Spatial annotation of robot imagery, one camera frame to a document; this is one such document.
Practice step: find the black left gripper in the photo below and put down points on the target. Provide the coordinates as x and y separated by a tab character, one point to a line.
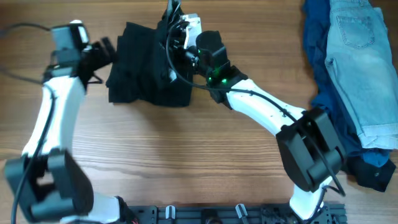
99	48

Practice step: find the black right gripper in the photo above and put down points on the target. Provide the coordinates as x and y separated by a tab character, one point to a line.
175	53

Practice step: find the black shorts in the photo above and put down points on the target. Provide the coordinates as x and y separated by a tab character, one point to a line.
142	71

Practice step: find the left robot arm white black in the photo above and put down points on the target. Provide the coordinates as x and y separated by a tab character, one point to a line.
47	183

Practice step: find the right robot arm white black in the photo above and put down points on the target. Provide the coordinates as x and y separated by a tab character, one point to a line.
309	147

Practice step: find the dark blue garment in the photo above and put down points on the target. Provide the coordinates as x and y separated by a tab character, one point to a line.
315	33

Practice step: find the light blue denim shorts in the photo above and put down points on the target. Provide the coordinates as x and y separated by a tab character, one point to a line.
359	62

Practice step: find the black garment under pile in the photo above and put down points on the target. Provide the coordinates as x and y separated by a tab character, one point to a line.
369	176

